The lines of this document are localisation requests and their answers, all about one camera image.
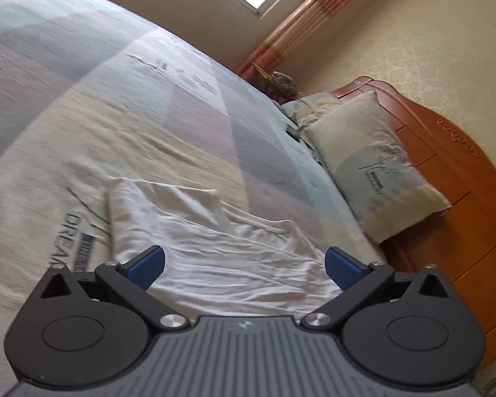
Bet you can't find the white printed sweatshirt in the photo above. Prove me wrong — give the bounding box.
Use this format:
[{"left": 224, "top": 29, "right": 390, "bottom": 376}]
[{"left": 105, "top": 178, "right": 348, "bottom": 319}]

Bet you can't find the wooden headboard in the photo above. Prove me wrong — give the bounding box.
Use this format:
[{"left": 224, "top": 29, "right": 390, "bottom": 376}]
[{"left": 328, "top": 75, "right": 496, "bottom": 381}]

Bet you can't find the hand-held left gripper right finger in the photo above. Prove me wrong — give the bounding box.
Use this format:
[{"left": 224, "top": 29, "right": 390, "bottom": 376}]
[{"left": 301, "top": 247, "right": 461, "bottom": 333}]

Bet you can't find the wooden nightstand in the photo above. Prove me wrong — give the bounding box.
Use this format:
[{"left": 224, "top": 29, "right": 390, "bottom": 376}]
[{"left": 250, "top": 60, "right": 302, "bottom": 104}]

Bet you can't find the bed with patchwork sheet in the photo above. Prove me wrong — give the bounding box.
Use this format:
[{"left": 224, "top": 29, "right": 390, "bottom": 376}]
[{"left": 0, "top": 0, "right": 387, "bottom": 381}]

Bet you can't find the large patchwork pillow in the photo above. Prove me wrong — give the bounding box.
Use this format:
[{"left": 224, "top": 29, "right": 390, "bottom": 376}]
[{"left": 300, "top": 89, "right": 451, "bottom": 244}]

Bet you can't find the small patchwork pillow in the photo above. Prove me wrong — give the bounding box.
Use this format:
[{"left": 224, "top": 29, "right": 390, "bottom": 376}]
[{"left": 280, "top": 93, "right": 344, "bottom": 127}]

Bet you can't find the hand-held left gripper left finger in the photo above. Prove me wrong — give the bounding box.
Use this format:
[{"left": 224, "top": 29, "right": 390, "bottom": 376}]
[{"left": 39, "top": 245, "right": 189, "bottom": 333}]

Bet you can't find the orange striped curtain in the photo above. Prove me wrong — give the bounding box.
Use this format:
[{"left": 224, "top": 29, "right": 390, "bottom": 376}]
[{"left": 236, "top": 0, "right": 391, "bottom": 79}]

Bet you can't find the grey plush toy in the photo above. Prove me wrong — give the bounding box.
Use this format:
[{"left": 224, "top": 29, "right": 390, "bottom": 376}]
[{"left": 270, "top": 71, "right": 298, "bottom": 96}]

